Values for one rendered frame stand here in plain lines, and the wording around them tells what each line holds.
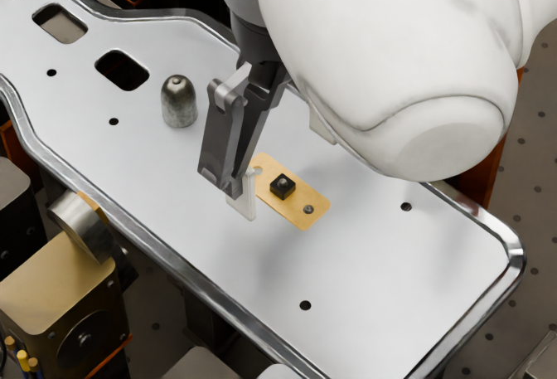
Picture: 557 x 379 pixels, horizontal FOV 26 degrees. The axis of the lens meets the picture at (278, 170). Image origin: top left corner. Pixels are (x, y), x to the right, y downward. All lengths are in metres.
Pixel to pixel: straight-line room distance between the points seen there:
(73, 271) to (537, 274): 0.60
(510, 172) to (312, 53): 0.85
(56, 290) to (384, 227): 0.28
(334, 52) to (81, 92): 0.54
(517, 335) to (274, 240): 0.40
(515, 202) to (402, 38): 0.84
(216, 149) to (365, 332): 0.20
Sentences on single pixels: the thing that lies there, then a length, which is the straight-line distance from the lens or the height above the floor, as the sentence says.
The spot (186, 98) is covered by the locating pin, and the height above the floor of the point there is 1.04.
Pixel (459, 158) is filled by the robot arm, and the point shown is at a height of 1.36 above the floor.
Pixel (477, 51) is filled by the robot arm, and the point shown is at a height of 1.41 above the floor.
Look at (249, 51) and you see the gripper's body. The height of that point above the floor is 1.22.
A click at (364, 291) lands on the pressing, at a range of 1.00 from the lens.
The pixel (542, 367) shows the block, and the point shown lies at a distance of 0.90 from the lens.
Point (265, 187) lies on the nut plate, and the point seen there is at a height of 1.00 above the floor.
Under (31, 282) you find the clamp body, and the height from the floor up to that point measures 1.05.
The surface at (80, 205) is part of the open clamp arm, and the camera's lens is 0.91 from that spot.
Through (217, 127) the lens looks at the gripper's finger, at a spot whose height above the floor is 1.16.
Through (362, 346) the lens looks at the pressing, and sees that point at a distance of 0.97.
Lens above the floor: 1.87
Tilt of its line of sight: 55 degrees down
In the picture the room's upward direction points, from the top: straight up
